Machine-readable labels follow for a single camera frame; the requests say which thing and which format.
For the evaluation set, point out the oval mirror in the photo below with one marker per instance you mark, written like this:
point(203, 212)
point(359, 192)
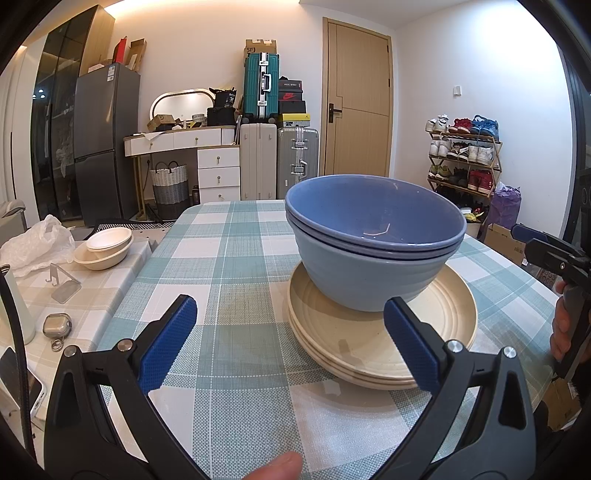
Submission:
point(182, 106)

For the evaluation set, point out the printed cardboard box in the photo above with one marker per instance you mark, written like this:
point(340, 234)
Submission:
point(261, 46)

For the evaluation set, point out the dark bottle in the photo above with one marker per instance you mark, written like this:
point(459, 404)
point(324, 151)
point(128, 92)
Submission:
point(195, 196)

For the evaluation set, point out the white smartphone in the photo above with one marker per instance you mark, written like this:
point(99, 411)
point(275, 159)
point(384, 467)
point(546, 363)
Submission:
point(34, 392)

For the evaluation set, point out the wooden shoe rack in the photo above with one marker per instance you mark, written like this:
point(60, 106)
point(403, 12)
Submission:
point(461, 136)

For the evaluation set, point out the wide cream bowl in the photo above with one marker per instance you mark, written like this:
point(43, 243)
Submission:
point(104, 261)

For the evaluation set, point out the flat cardboard box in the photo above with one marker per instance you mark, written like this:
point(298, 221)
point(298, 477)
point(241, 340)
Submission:
point(505, 244)

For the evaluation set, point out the white dressing table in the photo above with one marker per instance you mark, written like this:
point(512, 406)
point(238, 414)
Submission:
point(217, 161)

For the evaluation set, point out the beige suitcase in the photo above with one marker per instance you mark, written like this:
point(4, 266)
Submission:
point(258, 161)

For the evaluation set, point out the small cream bowl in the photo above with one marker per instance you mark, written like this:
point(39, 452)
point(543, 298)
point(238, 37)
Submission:
point(108, 237)

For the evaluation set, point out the black shoebox red logo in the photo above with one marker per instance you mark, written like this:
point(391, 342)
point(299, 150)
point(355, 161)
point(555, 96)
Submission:
point(291, 96)

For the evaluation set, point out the shoe rack with shoes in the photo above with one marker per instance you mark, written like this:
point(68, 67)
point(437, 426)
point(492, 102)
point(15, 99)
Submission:
point(461, 152)

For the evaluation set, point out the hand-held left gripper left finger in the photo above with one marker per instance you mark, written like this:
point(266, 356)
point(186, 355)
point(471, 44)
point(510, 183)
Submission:
point(166, 346)

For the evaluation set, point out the yellow black shoebox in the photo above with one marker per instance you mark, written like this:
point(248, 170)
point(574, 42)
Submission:
point(293, 120)

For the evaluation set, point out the grey refrigerator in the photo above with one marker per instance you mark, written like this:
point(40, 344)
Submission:
point(106, 138)

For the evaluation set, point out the white trash bin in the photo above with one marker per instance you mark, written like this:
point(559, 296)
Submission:
point(473, 228)

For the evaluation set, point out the person's left hand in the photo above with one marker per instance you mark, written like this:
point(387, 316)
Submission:
point(277, 468)

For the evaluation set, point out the woven laundry basket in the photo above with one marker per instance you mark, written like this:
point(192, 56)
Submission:
point(170, 194)

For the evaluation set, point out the teal checked tablecloth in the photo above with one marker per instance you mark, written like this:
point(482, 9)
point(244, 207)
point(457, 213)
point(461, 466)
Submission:
point(231, 277)

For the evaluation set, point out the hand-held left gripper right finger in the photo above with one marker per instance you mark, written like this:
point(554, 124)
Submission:
point(411, 341)

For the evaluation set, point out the beige checked tablecloth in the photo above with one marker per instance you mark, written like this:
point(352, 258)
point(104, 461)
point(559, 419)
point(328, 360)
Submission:
point(106, 295)

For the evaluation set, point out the wooden door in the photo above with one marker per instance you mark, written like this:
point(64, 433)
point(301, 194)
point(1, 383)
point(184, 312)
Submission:
point(360, 101)

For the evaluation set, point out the plain black shoebox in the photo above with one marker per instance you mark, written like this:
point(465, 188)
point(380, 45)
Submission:
point(293, 107)

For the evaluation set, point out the small white basket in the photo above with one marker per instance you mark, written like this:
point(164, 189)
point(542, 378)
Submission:
point(200, 119)

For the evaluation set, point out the tall cardboard box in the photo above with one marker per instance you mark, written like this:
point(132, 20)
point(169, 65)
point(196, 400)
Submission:
point(137, 55)

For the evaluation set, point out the silver suitcase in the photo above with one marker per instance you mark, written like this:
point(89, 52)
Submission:
point(298, 161)

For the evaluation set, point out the black printed bag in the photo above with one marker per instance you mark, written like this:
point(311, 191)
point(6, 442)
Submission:
point(225, 98)

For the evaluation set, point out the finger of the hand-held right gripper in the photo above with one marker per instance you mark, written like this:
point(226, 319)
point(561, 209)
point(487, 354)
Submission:
point(526, 232)
point(549, 258)

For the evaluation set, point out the teal suitcase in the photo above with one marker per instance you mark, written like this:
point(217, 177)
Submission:
point(254, 87)

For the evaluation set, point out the purple plastic bag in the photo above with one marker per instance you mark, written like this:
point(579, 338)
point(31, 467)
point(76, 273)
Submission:
point(505, 207)

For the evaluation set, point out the person's right hand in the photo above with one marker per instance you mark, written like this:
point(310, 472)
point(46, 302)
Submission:
point(559, 332)

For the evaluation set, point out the open cardboard box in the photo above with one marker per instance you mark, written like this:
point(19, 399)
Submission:
point(161, 123)

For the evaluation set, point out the white plastic bag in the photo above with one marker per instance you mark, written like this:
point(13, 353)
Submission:
point(37, 244)

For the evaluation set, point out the black storage box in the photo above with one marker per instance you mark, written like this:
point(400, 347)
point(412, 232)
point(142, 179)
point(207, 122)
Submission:
point(221, 116)

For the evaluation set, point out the clear earbud case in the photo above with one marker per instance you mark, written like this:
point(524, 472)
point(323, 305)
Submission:
point(56, 328)

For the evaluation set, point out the dark glass cabinet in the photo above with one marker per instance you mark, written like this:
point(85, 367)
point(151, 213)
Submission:
point(60, 115)

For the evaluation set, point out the red box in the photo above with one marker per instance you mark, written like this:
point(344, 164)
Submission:
point(121, 50)

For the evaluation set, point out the clear phone stand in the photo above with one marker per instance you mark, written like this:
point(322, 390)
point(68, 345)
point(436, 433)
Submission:
point(64, 288)

